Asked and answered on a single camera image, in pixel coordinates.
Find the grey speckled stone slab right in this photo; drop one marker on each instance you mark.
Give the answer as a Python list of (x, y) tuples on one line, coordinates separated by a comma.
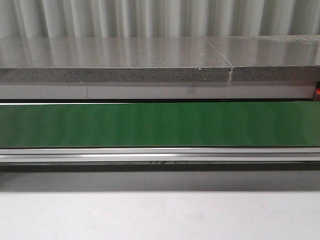
[(287, 58)]

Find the grey speckled stone slab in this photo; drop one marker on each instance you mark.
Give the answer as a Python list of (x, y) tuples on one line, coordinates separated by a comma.
[(287, 58), (110, 60)]

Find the red plastic tray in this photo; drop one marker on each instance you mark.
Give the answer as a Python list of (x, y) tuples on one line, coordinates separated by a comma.
[(316, 96)]

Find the aluminium conveyor side rail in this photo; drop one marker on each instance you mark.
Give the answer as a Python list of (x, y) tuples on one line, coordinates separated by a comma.
[(157, 155)]

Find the green conveyor belt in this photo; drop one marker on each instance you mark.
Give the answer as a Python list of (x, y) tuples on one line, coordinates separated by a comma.
[(181, 124)]

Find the white corrugated curtain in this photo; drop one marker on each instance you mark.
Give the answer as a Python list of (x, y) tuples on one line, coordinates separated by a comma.
[(158, 18)]

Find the grey speckled stone slab left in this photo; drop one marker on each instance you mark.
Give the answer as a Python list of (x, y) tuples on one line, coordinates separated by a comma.
[(110, 60)]

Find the white panel under slab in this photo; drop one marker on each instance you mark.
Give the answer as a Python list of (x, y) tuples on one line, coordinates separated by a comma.
[(156, 91)]

